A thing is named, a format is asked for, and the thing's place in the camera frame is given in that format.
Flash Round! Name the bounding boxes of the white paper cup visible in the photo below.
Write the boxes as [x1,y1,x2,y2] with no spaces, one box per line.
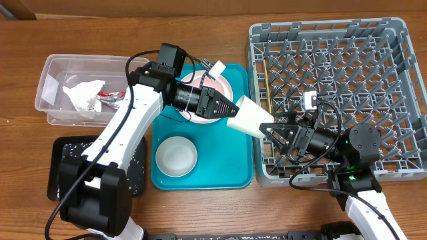
[227,95,274,139]

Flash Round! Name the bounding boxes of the grey bowl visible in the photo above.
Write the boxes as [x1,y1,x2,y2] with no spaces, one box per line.
[155,136,197,177]

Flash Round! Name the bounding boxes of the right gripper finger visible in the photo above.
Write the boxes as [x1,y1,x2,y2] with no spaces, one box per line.
[259,123,294,154]
[270,111,299,131]

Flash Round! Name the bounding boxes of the pink plate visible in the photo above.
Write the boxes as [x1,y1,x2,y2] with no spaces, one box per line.
[180,70,234,124]

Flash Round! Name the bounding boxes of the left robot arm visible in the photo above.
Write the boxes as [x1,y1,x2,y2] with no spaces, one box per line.
[53,62,239,239]

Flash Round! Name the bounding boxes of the red snack wrapper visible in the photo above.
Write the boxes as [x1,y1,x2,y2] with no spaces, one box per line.
[97,91,125,109]

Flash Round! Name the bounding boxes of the wooden chopstick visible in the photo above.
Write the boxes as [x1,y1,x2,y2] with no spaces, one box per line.
[263,58,272,113]

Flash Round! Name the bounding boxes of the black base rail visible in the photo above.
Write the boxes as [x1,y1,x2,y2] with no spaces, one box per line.
[145,231,324,240]

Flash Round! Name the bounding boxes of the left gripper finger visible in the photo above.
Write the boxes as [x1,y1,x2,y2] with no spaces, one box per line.
[213,90,233,103]
[208,99,240,119]

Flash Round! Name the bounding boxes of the white rice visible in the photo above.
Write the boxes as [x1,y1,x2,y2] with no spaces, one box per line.
[57,141,144,197]

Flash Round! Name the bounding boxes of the grey dishwasher rack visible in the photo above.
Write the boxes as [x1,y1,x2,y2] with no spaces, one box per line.
[248,17,426,181]

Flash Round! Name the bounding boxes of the clear plastic bin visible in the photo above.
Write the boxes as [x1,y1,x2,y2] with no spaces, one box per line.
[35,54,129,127]

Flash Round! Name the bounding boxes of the teal serving tray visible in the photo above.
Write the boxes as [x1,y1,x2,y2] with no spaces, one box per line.
[150,63,255,191]

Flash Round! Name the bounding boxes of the black plastic tray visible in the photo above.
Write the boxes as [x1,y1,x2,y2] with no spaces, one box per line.
[46,134,147,201]

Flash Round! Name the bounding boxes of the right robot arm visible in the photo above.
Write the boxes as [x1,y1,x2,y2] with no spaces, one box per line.
[260,113,406,239]

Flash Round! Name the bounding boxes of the white napkin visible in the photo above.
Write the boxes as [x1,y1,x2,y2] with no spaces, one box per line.
[62,80,105,119]

